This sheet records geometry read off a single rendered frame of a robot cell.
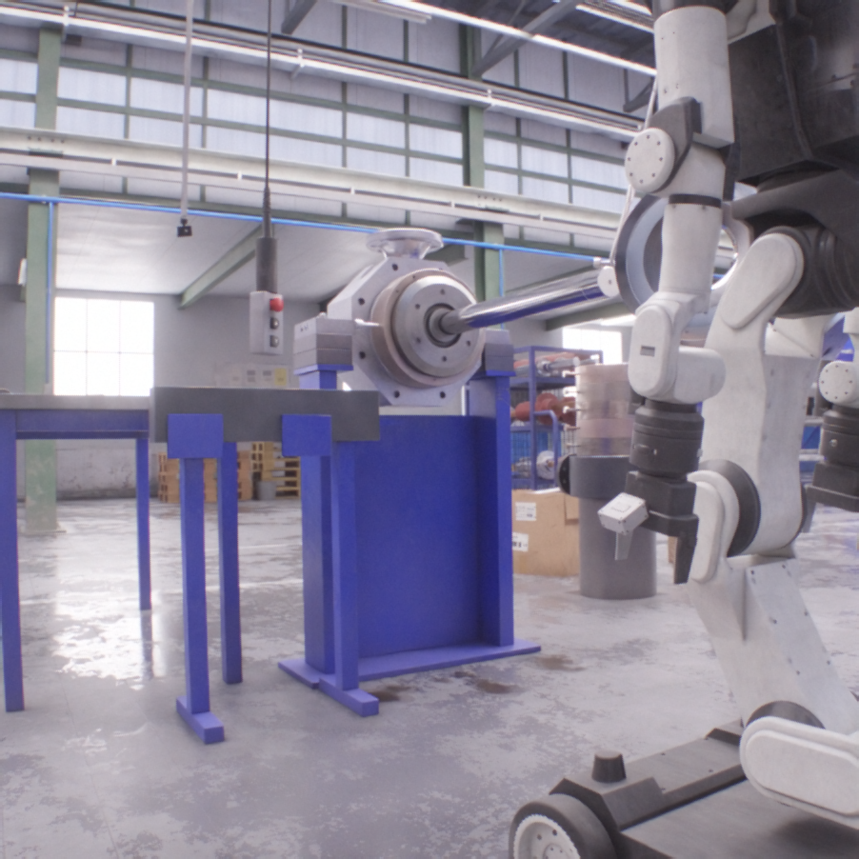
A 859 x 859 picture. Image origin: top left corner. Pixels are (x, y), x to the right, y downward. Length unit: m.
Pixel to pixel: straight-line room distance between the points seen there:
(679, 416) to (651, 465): 0.07
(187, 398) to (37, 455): 6.08
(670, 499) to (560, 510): 3.52
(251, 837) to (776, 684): 0.97
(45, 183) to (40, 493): 2.86
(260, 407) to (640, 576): 2.24
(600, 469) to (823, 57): 2.88
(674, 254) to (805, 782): 0.69
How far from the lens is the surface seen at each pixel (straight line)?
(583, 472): 3.90
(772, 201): 1.22
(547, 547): 4.63
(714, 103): 1.09
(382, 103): 10.61
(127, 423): 2.55
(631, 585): 3.94
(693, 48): 1.11
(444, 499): 2.92
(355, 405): 2.33
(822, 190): 1.18
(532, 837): 1.35
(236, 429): 2.21
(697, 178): 1.07
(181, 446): 2.16
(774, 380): 1.22
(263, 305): 1.74
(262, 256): 1.77
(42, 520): 8.23
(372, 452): 2.79
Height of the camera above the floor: 0.70
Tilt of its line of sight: 1 degrees up
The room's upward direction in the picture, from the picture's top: 1 degrees counter-clockwise
